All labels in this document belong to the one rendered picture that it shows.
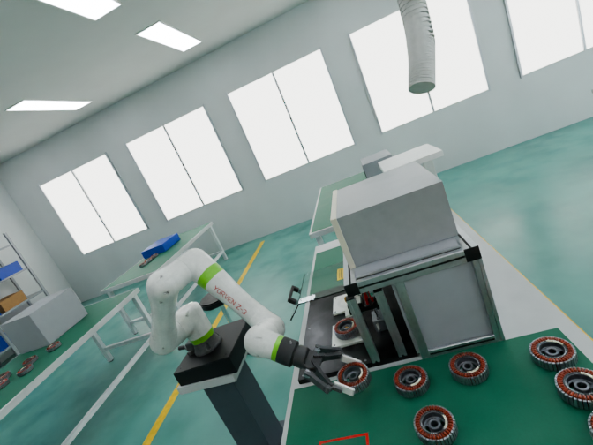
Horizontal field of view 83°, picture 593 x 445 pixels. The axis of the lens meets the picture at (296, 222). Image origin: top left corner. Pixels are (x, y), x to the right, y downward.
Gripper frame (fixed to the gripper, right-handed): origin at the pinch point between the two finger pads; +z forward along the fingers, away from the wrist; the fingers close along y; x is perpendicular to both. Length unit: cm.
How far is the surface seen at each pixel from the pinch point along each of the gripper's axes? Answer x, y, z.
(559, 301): -31, -139, 114
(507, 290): 19, -51, 50
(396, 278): 31.8, -16.3, 5.8
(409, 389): 4.1, 0.6, 18.1
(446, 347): 9.0, -18.0, 28.1
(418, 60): 96, -157, -9
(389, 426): -2.2, 10.6, 14.2
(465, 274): 37, -23, 26
